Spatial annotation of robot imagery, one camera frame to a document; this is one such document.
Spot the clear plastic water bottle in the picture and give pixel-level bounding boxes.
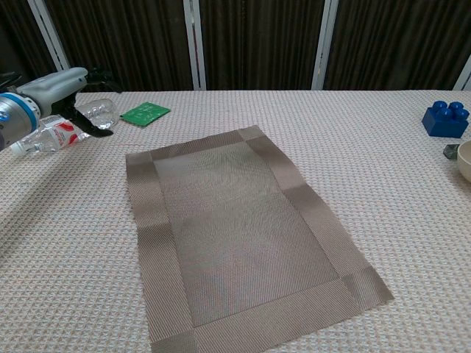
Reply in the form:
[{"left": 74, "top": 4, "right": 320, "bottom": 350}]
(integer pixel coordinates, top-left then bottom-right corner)
[{"left": 10, "top": 98, "right": 121, "bottom": 155}]

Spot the brown woven placemat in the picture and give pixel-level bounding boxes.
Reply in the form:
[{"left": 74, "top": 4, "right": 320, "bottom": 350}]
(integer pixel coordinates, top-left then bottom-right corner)
[{"left": 124, "top": 124, "right": 394, "bottom": 353}]

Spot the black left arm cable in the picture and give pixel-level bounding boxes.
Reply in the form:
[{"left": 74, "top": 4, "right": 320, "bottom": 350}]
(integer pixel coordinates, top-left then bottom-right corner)
[{"left": 0, "top": 72, "right": 24, "bottom": 93}]

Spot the black pleated curtain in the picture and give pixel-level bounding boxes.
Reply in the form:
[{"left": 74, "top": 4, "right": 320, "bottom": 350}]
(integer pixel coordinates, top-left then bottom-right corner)
[{"left": 0, "top": 0, "right": 471, "bottom": 104}]

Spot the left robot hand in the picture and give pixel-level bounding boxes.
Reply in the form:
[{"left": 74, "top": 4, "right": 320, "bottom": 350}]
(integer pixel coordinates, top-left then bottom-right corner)
[{"left": 16, "top": 67, "right": 123, "bottom": 139}]

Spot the green sachet packet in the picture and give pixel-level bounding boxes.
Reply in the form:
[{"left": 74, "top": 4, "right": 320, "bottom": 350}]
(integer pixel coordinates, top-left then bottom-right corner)
[{"left": 119, "top": 101, "right": 171, "bottom": 129}]

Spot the light brown bowl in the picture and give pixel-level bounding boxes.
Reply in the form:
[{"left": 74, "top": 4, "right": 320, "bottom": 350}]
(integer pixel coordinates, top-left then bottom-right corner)
[{"left": 457, "top": 139, "right": 471, "bottom": 183}]

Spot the blue toy building block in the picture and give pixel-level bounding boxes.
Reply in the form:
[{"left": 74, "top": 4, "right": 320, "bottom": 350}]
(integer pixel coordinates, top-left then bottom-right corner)
[{"left": 421, "top": 101, "right": 471, "bottom": 139}]

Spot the pink woven tablecloth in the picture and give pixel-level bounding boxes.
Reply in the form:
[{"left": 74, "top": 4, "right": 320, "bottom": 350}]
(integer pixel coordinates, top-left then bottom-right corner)
[{"left": 0, "top": 89, "right": 471, "bottom": 353}]

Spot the grey aluminium partition post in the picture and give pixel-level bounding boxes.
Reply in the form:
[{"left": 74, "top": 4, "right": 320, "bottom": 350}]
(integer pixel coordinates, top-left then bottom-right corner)
[
  {"left": 183, "top": 0, "right": 208, "bottom": 91},
  {"left": 27, "top": 0, "right": 80, "bottom": 93},
  {"left": 453, "top": 58, "right": 471, "bottom": 91},
  {"left": 311, "top": 0, "right": 339, "bottom": 91}
]

